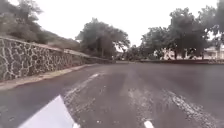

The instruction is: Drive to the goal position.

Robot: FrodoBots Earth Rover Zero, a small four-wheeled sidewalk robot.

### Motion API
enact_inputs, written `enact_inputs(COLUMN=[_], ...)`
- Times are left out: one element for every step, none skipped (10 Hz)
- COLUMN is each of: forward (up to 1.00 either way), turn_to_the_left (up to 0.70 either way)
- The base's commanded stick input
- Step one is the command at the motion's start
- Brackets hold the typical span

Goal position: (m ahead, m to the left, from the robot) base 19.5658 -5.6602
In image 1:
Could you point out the rough stone wall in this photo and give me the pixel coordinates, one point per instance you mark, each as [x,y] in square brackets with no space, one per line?
[26,58]

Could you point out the trees behind stone wall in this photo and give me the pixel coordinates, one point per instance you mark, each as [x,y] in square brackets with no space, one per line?
[23,26]

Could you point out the row of trees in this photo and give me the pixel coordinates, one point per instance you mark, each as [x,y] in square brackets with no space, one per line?
[180,33]

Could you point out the broad dark tree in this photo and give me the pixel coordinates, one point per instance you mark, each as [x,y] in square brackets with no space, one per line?
[100,38]

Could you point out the low stone kerb wall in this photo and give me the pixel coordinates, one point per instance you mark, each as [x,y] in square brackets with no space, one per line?
[180,61]

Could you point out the grey asphalt road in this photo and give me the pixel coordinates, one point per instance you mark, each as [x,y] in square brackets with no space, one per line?
[133,90]

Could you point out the pale building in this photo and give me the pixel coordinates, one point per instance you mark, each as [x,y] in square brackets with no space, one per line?
[214,53]

